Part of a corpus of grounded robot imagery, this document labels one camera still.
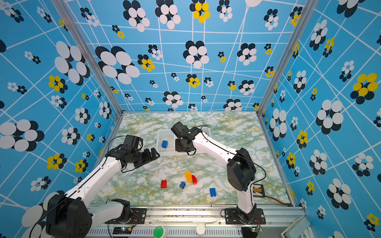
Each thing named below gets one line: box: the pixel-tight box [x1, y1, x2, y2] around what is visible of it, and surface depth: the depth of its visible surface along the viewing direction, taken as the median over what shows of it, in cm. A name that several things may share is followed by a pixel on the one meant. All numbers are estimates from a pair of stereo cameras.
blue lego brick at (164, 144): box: [161, 140, 169, 149], surface depth 101 cm
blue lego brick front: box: [209, 187, 217, 197], surface depth 82 cm
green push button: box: [153, 226, 164, 238], surface depth 63 cm
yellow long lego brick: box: [184, 170, 193, 183], surface depth 88 cm
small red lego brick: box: [160, 179, 168, 189], surface depth 86 cm
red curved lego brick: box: [191, 175, 198, 185], surface depth 86 cm
